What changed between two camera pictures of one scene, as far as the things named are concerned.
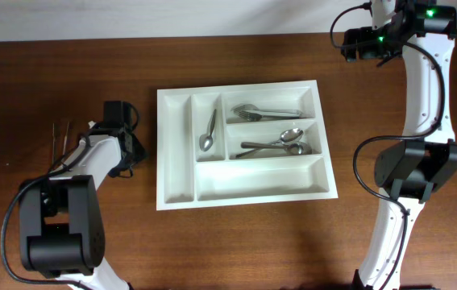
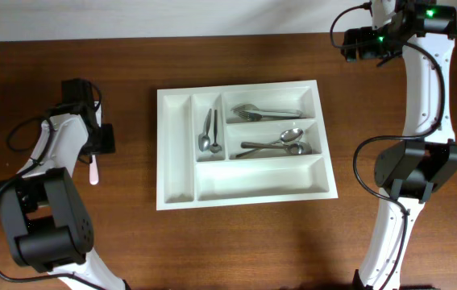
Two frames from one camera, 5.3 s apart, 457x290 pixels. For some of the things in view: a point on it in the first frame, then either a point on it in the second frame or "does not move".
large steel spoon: (297, 148) does not move
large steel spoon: (288, 135) does not move
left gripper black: (132, 147) to (105, 139)
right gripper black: (354, 44) does not move
